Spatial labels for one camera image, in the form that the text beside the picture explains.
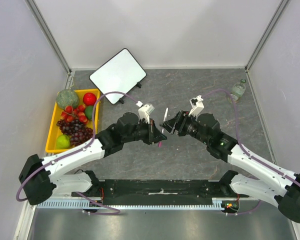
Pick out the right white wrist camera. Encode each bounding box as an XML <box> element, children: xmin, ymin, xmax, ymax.
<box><xmin>188</xmin><ymin>95</ymin><xmax>205</xmax><ymax>117</ymax></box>

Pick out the purple cable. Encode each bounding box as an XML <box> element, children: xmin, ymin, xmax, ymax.
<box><xmin>15</xmin><ymin>91</ymin><xmax>143</xmax><ymax>216</ymax></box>
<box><xmin>202</xmin><ymin>89</ymin><xmax>300</xmax><ymax>216</ymax></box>

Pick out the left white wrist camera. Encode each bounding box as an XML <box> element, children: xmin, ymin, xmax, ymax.
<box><xmin>136</xmin><ymin>101</ymin><xmax>155</xmax><ymax>124</ymax></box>

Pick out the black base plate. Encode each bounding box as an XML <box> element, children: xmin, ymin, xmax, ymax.
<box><xmin>83</xmin><ymin>179</ymin><xmax>237</xmax><ymax>205</ymax></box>

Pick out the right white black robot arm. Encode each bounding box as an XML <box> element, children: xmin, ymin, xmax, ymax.
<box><xmin>160</xmin><ymin>111</ymin><xmax>300</xmax><ymax>224</ymax></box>

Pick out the red strawberry cluster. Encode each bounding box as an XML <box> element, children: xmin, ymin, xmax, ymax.
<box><xmin>60</xmin><ymin>104</ymin><xmax>89</xmax><ymax>125</ymax></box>

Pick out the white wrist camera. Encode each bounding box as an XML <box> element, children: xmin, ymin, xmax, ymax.
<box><xmin>136</xmin><ymin>101</ymin><xmax>155</xmax><ymax>124</ymax></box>
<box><xmin>188</xmin><ymin>95</ymin><xmax>205</xmax><ymax>117</ymax></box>

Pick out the green lime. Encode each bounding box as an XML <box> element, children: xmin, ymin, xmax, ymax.
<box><xmin>84</xmin><ymin>105</ymin><xmax>94</xmax><ymax>120</ymax></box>

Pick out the green netted melon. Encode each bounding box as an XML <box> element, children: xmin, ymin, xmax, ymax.
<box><xmin>55</xmin><ymin>89</ymin><xmax>80</xmax><ymax>109</ymax></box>

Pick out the white slotted cable duct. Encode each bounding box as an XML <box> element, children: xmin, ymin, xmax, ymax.
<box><xmin>36</xmin><ymin>198</ymin><xmax>229</xmax><ymax>211</ymax></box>

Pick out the white whiteboard black frame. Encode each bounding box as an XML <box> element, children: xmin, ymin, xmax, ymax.
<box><xmin>89</xmin><ymin>48</ymin><xmax>147</xmax><ymax>105</ymax></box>

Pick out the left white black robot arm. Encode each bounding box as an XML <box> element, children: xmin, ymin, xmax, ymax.
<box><xmin>18</xmin><ymin>112</ymin><xmax>167</xmax><ymax>206</ymax></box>

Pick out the purple grape bunch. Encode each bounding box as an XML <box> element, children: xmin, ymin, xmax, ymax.
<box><xmin>56</xmin><ymin>120</ymin><xmax>93</xmax><ymax>148</ymax></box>

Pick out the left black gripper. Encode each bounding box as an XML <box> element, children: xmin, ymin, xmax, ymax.
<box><xmin>123</xmin><ymin>117</ymin><xmax>167</xmax><ymax>145</ymax></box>

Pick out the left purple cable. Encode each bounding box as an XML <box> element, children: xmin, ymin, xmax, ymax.
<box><xmin>15</xmin><ymin>91</ymin><xmax>143</xmax><ymax>216</ymax></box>

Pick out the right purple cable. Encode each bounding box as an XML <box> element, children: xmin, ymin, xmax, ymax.
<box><xmin>202</xmin><ymin>89</ymin><xmax>300</xmax><ymax>216</ymax></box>

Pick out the red apple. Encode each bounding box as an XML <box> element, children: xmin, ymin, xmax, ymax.
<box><xmin>82</xmin><ymin>92</ymin><xmax>97</xmax><ymax>106</ymax></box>

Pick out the clear glass bottle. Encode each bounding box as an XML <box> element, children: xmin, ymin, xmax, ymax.
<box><xmin>230</xmin><ymin>78</ymin><xmax>247</xmax><ymax>103</ymax></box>

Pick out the green pear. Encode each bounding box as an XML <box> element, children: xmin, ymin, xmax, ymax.
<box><xmin>55</xmin><ymin>134</ymin><xmax>71</xmax><ymax>150</ymax></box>

